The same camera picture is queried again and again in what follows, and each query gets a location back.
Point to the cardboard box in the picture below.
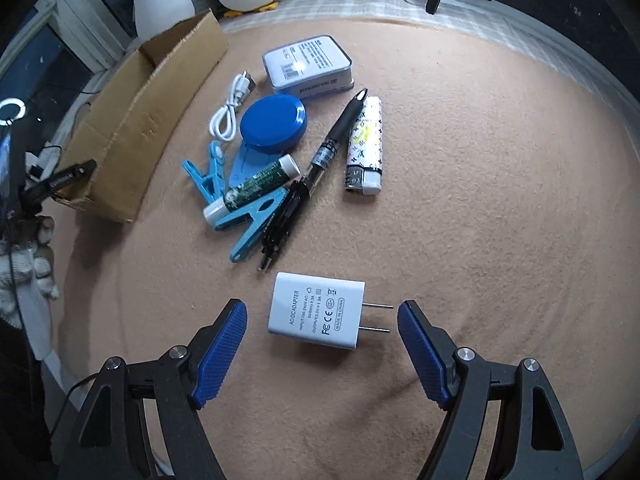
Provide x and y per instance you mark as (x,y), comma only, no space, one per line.
(126,127)

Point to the white gloved left hand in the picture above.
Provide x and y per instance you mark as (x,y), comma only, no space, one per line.
(31,258)

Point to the patterned white lighter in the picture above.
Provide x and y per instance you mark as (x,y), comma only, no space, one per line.
(364,163)

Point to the beige carpet mat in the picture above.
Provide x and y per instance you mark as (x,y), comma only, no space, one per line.
(509,211)

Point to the black gel pen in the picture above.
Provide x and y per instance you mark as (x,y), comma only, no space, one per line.
(336,136)

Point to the white square power bank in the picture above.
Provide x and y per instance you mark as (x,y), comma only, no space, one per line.
(315,66)

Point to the blue round case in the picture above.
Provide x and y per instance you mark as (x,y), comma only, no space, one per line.
(274,124)

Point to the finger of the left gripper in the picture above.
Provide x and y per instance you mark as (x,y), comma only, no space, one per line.
(61,179)

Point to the white USB wall charger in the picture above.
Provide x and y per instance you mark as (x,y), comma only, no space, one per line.
(320,310)

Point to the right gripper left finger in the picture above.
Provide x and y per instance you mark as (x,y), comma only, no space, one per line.
(110,440)

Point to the large blue plastic clip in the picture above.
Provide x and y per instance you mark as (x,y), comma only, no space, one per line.
(255,216)

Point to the light blue clothespin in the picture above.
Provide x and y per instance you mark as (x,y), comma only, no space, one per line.
(211,184)

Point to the green white lip balm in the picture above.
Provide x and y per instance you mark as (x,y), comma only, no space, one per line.
(276,174)

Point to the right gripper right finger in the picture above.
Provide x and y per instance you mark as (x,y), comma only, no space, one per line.
(533,439)

